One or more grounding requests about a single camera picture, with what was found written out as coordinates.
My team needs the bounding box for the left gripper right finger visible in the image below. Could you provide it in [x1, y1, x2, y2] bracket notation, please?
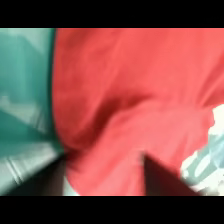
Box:
[142, 152, 200, 197]

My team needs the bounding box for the red T-shirt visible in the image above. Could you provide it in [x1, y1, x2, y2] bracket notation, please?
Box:
[50, 28, 224, 197]

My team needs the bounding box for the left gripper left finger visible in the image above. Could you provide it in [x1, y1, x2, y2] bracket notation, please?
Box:
[5, 153, 68, 197]

